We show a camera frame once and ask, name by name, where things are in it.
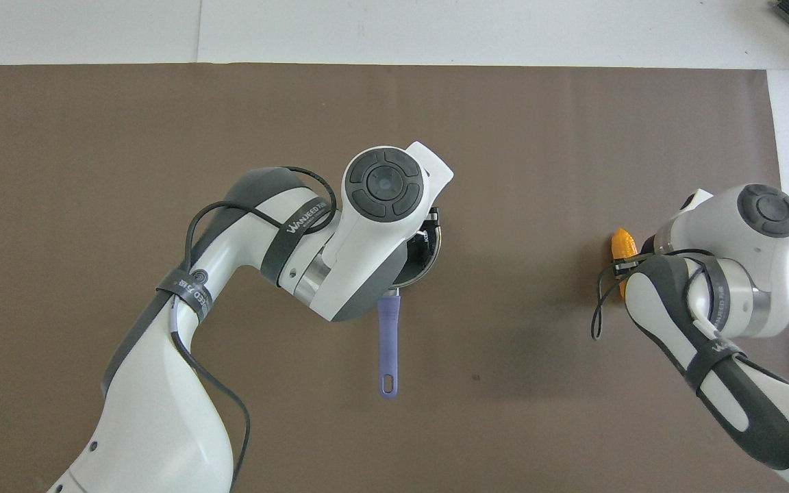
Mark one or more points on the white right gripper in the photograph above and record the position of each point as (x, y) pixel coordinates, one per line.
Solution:
(649, 246)

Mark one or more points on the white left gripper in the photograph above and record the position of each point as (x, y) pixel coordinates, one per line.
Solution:
(435, 174)

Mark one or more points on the yellow corn cob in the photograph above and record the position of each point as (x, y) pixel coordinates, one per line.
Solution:
(622, 243)

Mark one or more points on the glass lid with purple knob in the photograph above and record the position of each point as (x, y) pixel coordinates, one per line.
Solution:
(425, 259)

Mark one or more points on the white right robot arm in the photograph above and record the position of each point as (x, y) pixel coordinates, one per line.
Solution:
(730, 301)

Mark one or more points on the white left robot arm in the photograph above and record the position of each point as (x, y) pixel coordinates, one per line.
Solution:
(161, 411)

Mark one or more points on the brown table mat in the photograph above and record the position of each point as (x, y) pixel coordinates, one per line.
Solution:
(93, 137)

